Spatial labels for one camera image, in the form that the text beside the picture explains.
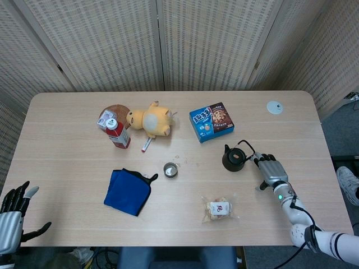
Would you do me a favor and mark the white grey sneaker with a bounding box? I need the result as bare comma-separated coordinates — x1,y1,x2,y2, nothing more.
335,166,359,207

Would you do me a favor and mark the yellow plush toy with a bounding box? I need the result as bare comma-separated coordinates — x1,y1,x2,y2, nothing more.
125,101,178,138

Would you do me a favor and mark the woven folding screen panel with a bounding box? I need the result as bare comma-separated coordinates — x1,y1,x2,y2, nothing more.
0,0,78,96
246,0,337,92
157,0,284,92
11,0,165,92
280,0,359,120
0,91,29,194

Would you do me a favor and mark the white round table grommet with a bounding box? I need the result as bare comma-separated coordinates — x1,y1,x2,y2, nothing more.
266,101,284,115

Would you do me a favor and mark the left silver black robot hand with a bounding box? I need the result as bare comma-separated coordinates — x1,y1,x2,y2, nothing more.
0,180,53,255

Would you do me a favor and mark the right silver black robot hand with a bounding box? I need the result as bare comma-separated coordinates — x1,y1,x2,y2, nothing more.
250,152,289,193

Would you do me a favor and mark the red NFC juice bottle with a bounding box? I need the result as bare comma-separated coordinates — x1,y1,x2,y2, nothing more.
105,118,131,150

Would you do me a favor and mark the clear snack bag white label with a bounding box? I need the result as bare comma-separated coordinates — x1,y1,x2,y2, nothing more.
200,195,241,224

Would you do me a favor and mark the blue cloth with black trim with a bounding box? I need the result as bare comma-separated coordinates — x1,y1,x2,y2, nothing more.
103,168,159,217

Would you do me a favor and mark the blue cookie box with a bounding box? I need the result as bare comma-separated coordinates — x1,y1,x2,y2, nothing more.
188,101,236,144

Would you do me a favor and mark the round brown bread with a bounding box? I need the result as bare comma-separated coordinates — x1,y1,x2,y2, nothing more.
99,104,130,130

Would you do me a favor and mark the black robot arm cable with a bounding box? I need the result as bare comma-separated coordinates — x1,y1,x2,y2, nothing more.
290,196,323,232

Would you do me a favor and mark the black cast iron teapot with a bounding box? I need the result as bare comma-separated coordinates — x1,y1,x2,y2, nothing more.
222,139,256,173

